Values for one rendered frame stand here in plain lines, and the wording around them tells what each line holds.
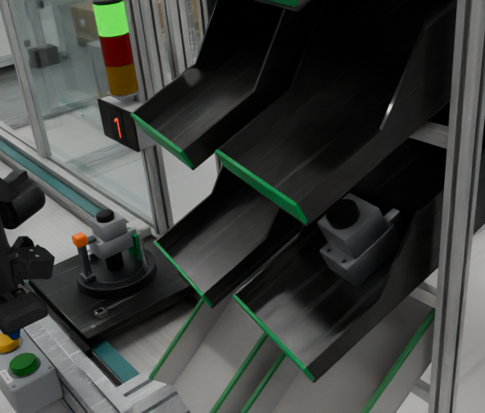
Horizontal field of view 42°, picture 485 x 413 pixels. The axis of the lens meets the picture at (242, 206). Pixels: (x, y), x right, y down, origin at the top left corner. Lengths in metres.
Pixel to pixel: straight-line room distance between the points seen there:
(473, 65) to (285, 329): 0.30
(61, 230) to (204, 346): 0.67
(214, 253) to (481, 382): 0.52
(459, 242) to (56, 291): 0.77
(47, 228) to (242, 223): 0.81
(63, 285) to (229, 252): 0.51
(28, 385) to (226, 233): 0.42
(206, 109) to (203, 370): 0.35
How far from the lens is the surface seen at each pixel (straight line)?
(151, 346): 1.07
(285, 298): 0.65
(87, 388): 0.96
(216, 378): 0.83
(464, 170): 0.53
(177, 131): 0.66
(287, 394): 0.77
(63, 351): 1.05
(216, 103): 0.66
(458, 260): 0.57
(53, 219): 1.51
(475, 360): 1.11
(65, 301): 1.12
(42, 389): 1.02
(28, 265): 0.93
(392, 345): 0.70
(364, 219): 0.59
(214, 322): 0.86
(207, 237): 0.75
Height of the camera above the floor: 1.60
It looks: 29 degrees down
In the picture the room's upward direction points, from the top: 6 degrees counter-clockwise
